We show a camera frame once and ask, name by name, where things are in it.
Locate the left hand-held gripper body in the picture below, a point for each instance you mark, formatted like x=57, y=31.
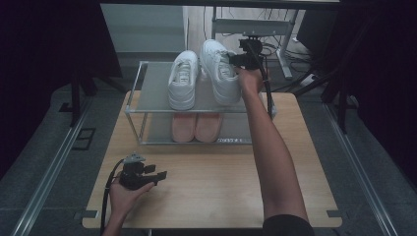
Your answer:
x=131, y=175

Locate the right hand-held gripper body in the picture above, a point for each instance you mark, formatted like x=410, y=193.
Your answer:
x=250, y=54

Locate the white sneaker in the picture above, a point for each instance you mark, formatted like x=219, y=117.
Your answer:
x=182, y=91
x=226, y=91

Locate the pink slipper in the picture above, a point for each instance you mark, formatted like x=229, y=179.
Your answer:
x=209, y=128
x=183, y=128

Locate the grey metal shoe rack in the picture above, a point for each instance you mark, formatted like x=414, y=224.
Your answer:
x=154, y=88

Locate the person's left hand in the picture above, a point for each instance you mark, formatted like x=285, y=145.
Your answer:
x=123, y=198

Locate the person's right hand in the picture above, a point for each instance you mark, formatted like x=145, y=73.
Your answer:
x=250, y=80

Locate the white power strip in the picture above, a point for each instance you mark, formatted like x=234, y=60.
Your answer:
x=309, y=80

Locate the dark monitor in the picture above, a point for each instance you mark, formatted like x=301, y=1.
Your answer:
x=316, y=31

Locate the black metal stand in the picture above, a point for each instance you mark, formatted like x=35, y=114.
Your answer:
x=342, y=108
x=76, y=98

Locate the grey cabinet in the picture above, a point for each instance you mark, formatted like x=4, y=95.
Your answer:
x=144, y=29

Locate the person's black sleeve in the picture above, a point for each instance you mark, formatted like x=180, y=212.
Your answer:
x=288, y=227

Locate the dark curtain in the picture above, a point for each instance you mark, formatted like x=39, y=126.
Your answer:
x=32, y=65
x=393, y=82

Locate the white metal desk frame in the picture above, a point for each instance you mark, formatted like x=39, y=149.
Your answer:
x=272, y=27

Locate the aluminium floor rail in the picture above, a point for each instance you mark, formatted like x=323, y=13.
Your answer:
x=49, y=173
x=364, y=183

